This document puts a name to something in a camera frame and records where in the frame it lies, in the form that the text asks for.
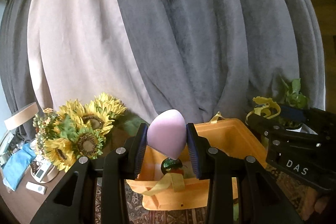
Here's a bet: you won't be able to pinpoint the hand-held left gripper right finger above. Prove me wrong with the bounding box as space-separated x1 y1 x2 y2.
186 123 303 224

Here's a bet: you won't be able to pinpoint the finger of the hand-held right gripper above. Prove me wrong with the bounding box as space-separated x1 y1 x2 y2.
246 112 321 147
280 105 336 135

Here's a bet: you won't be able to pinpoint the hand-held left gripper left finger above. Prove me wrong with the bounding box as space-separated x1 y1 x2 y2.
29 123 149 224

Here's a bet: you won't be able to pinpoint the dark glitter ball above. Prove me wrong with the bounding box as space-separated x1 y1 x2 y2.
161 158 183 174

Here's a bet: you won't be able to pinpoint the yellow crate strap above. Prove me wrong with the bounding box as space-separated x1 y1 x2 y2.
252 96 281 119
142 173 185 197
210 112 226 124

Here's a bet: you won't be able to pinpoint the lavender soft foam toy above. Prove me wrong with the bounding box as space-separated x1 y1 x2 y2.
146 109 187 160

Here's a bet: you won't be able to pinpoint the orange plastic crate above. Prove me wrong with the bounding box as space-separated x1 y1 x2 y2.
126 119 268 211

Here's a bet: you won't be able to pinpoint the person's right hand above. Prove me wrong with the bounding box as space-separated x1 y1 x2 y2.
311 186 331 214

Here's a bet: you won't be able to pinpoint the green potted plant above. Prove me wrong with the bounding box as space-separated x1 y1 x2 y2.
280 78 310 109

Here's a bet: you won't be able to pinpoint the patterned fringed tablecloth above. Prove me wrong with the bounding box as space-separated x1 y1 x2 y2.
93 169 323 224

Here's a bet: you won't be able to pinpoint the sunflower bouquet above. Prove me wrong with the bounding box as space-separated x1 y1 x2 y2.
43 93 143 172

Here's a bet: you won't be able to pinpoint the peach artificial flowers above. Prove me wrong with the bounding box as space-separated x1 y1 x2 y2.
33 108 61 135

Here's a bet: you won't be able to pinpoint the small white remote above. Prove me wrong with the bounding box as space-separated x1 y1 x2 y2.
35 168 47 182

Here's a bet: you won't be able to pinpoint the white remote control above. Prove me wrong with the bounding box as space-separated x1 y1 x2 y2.
26 182 48 194

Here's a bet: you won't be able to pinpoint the grey curtain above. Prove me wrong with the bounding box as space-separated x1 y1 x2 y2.
0 0 55 135
110 0 328 130

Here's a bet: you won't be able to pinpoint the blue cloth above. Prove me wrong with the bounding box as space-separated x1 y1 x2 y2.
3 144 36 191

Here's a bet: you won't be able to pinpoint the beige curtain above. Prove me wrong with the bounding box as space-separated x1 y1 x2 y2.
26 0 163 125

